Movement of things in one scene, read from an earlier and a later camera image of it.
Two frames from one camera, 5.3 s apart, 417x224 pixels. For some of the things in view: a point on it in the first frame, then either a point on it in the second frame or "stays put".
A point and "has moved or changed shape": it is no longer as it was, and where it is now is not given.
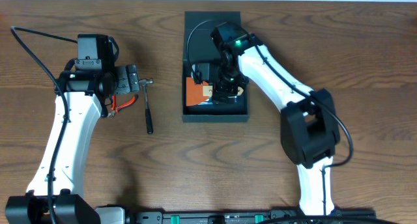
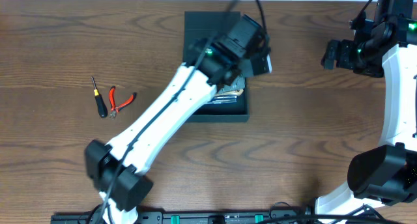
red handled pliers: (115, 109) stays put
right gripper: (219, 87) -> (346, 46)
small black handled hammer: (144, 82) has moved or changed shape
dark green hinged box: (199, 48) stays put
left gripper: (127, 79) -> (230, 77)
